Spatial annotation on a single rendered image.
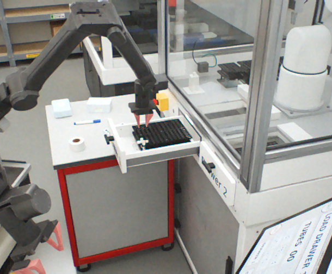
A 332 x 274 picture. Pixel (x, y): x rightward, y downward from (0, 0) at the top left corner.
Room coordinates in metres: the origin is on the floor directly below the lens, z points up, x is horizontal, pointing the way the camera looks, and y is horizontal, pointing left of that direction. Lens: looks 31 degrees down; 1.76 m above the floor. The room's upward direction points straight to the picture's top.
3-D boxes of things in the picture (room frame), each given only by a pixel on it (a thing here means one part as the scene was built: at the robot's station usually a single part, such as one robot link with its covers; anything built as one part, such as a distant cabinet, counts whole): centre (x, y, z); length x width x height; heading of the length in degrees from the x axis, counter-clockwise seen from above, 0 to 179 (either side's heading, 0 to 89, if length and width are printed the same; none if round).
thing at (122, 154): (1.42, 0.23, 0.87); 0.29 x 0.02 x 0.11; 18
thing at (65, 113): (1.94, 0.60, 0.78); 0.15 x 0.10 x 0.04; 19
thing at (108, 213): (1.82, 0.34, 0.38); 0.62 x 0.58 x 0.76; 18
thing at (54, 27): (5.11, 1.33, 0.28); 0.41 x 0.32 x 0.28; 112
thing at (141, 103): (1.40, 0.11, 1.09); 0.10 x 0.07 x 0.07; 108
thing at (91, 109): (1.97, 0.39, 0.79); 0.13 x 0.09 x 0.05; 88
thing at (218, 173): (1.22, -0.17, 0.87); 0.29 x 0.02 x 0.11; 18
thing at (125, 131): (1.49, 0.03, 0.86); 0.40 x 0.26 x 0.06; 108
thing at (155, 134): (1.48, 0.04, 0.87); 0.22 x 0.18 x 0.06; 108
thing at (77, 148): (1.57, 0.44, 0.78); 0.07 x 0.07 x 0.04
